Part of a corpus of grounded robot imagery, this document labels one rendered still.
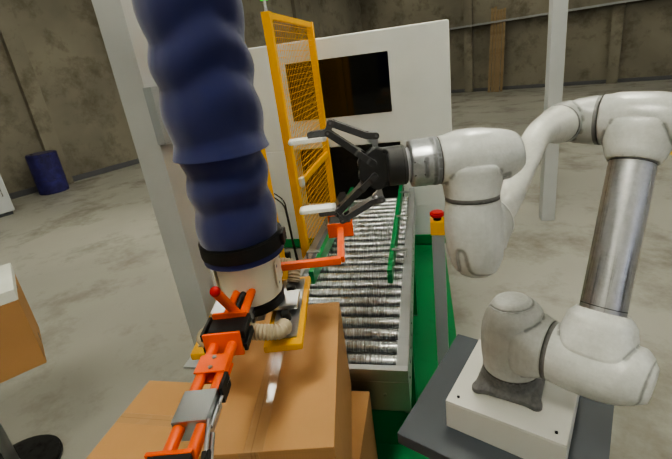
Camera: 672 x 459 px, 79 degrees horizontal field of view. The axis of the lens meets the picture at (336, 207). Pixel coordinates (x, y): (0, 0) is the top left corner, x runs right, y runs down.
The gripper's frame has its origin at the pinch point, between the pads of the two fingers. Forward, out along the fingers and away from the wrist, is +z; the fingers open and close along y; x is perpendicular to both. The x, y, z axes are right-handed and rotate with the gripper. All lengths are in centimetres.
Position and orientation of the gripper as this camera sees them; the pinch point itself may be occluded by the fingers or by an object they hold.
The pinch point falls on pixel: (300, 176)
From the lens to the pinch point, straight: 77.7
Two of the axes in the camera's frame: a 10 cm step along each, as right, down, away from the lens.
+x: 0.0, -3.4, 9.4
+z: -9.9, 1.2, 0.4
